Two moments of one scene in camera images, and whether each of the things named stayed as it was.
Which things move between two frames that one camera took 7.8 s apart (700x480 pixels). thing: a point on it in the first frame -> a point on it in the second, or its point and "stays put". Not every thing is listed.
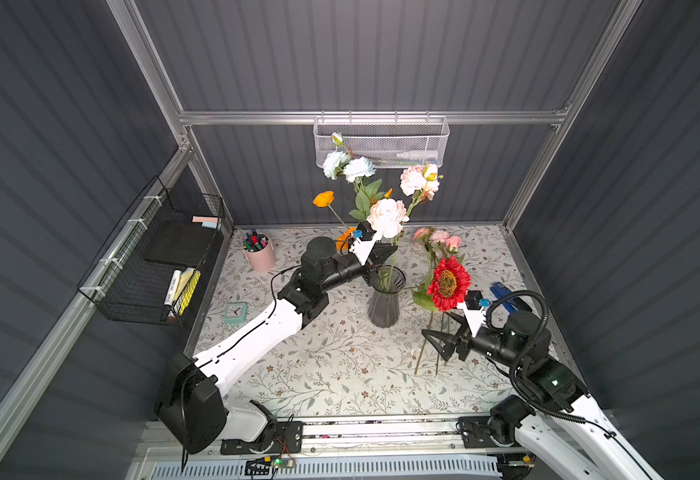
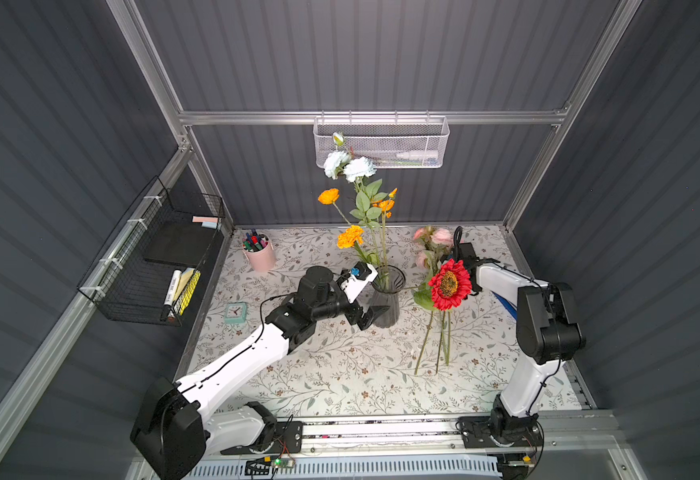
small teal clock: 235,313 stays put
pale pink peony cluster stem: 438,236 -> 440,237
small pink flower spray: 387,217 -> 430,241
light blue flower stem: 355,170 stays put
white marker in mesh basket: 418,155 stays put
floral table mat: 363,351 stays put
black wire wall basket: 146,271 stays put
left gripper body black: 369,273 -> 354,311
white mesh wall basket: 388,141 stays put
